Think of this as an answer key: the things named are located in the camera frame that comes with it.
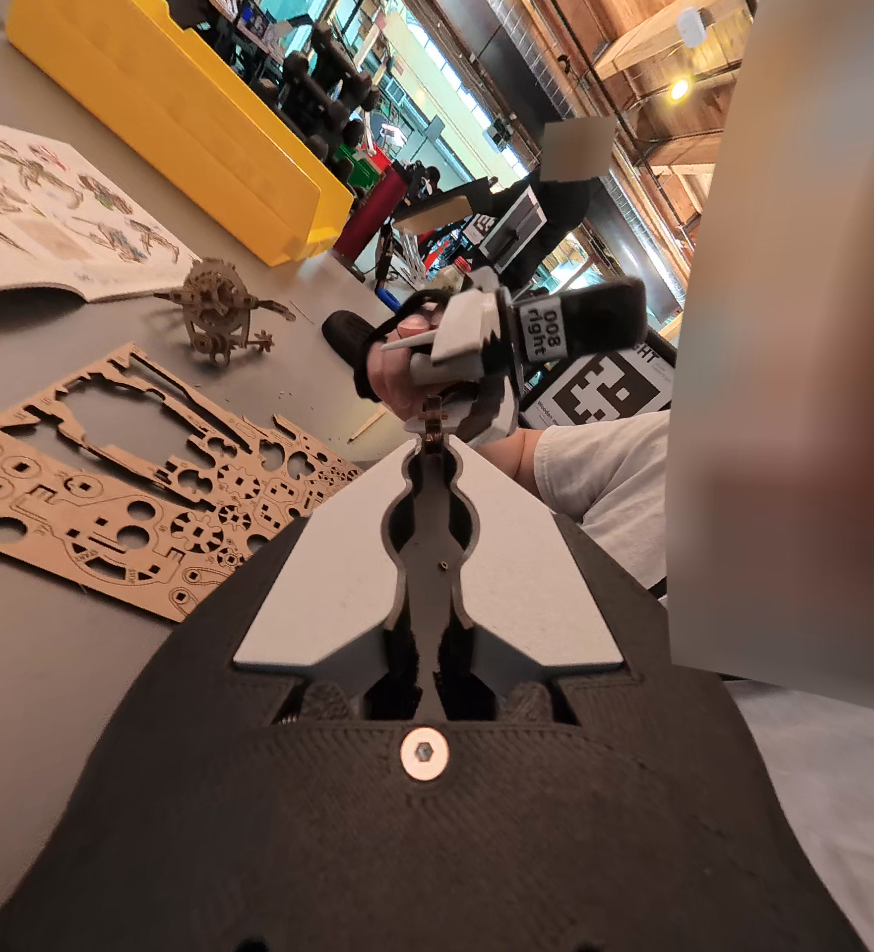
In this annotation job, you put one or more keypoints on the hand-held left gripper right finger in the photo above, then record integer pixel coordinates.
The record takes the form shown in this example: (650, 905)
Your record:
(541, 595)

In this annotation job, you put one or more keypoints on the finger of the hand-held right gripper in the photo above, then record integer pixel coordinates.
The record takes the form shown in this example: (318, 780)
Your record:
(510, 413)
(418, 425)

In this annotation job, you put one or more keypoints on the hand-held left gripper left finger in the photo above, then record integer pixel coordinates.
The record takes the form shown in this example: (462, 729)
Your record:
(318, 595)

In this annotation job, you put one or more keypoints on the rounded wooden model part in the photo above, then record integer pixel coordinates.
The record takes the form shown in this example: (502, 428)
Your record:
(432, 424)

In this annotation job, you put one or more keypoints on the person's right forearm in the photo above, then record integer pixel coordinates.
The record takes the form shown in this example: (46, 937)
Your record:
(519, 457)

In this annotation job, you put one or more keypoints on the partly built wooden model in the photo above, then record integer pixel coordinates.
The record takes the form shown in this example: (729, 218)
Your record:
(214, 305)

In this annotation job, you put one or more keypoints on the laser-cut wooden parts sheet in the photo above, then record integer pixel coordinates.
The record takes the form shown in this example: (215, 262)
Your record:
(57, 476)

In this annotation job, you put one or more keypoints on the person's right hand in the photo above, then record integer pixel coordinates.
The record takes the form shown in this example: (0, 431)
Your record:
(392, 379)

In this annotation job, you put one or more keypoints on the wooden toothpick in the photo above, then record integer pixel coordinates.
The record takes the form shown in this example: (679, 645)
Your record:
(368, 425)

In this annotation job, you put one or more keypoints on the printed marker sign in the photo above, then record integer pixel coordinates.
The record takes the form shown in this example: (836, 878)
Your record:
(608, 387)

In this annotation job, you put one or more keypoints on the rack of black dumbbells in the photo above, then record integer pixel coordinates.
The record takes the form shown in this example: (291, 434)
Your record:
(325, 82)

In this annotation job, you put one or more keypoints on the yellow plastic bin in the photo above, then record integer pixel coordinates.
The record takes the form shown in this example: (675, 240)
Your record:
(184, 111)

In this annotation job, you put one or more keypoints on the illustrated instruction booklet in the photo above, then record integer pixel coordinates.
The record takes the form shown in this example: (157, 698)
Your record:
(50, 223)

